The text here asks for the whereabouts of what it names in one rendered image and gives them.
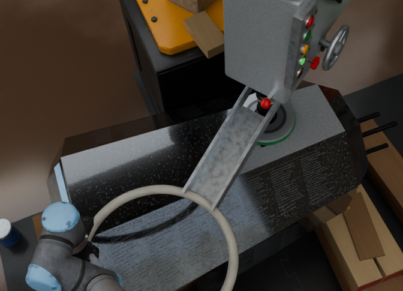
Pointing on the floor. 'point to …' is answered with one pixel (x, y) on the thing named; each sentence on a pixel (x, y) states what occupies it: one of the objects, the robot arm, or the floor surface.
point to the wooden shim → (38, 225)
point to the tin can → (8, 233)
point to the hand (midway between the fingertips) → (86, 259)
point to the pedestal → (172, 67)
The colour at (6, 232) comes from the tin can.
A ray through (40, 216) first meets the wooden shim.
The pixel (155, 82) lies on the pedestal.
